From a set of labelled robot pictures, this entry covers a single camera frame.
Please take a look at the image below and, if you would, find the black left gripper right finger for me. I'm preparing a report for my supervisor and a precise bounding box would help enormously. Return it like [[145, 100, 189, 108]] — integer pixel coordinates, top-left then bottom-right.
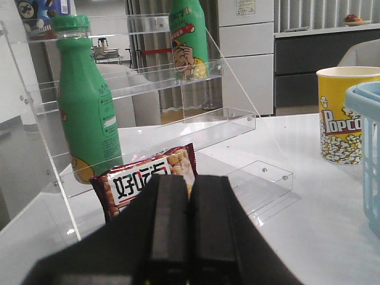
[[189, 175, 301, 284]]

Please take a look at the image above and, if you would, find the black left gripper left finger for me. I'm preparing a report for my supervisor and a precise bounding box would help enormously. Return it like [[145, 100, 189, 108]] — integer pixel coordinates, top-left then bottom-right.
[[23, 175, 188, 284]]

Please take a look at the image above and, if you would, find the light blue plastic basket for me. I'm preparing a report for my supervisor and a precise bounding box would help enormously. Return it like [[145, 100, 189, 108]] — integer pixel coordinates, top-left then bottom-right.
[[344, 81, 379, 237]]

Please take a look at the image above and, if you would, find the dark red snack bag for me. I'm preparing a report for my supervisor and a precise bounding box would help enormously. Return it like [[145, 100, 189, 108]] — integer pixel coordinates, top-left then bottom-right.
[[90, 142, 198, 222]]

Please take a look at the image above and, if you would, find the clear acrylic left shelf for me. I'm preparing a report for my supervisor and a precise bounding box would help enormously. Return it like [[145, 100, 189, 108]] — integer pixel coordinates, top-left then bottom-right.
[[0, 13, 295, 241]]

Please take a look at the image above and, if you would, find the green capped drink bottle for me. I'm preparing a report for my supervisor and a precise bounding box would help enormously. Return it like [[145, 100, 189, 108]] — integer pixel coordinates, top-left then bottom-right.
[[52, 15, 123, 184]]

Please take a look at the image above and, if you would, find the red barrier belt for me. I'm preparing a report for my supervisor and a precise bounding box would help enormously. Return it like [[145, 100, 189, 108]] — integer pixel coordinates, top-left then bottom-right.
[[138, 48, 172, 55]]

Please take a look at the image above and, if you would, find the green cartoon drink bottle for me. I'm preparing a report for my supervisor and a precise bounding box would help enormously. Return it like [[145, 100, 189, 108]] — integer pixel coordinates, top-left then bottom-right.
[[169, 0, 209, 80]]

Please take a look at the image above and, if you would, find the white cabinet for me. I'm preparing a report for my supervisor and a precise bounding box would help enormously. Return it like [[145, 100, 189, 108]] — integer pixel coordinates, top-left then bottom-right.
[[218, 0, 274, 115]]

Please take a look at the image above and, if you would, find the beige sofa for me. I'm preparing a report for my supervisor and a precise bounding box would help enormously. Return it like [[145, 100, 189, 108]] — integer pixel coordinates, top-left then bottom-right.
[[338, 39, 380, 67]]

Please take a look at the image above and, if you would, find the cartoon bear snack package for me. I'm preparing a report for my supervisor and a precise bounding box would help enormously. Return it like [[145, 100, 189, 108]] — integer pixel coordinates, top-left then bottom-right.
[[15, 0, 71, 40]]

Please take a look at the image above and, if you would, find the fruit plate on counter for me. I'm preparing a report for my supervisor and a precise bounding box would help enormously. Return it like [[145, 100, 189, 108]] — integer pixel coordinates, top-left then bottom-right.
[[343, 14, 372, 27]]

